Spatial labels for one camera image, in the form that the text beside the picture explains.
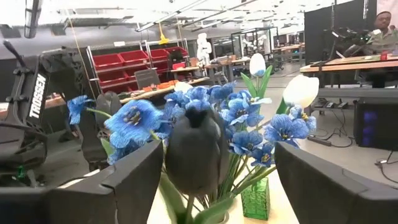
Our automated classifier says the black partition panel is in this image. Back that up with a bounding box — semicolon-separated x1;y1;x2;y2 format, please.
303;0;377;65

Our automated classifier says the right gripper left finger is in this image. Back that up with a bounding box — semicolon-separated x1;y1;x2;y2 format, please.
0;139;165;224

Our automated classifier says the black floor power strip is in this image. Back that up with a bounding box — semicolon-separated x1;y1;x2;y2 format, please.
307;135;333;147

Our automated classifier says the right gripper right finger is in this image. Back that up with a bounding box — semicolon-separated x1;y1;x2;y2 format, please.
275;141;398;224

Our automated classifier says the person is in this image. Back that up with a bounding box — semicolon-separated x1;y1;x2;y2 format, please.
363;11;398;56

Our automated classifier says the black artificial tulip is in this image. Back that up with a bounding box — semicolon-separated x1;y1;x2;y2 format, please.
95;91;123;131
158;107;236;224

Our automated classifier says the white artificial tulip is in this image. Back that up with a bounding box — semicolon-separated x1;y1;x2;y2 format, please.
275;74;320;115
174;81;193;93

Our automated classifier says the white humanoid robot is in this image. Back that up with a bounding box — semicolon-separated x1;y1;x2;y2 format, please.
197;32;213;67

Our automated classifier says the wooden desk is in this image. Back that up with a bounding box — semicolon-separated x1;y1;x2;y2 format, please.
300;54;398;90

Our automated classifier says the red bin shelf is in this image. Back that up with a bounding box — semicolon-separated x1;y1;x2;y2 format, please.
86;46;189;94

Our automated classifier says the wooden workbench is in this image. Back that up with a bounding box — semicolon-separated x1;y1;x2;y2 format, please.
119;76;211;105

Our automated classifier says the green square glass vase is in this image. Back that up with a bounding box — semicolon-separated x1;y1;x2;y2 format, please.
241;177;270;221

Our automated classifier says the black computer case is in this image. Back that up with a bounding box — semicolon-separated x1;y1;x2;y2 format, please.
354;99;398;151

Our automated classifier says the glass-walled enclosure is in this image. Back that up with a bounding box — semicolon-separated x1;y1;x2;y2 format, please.
230;27;280;60

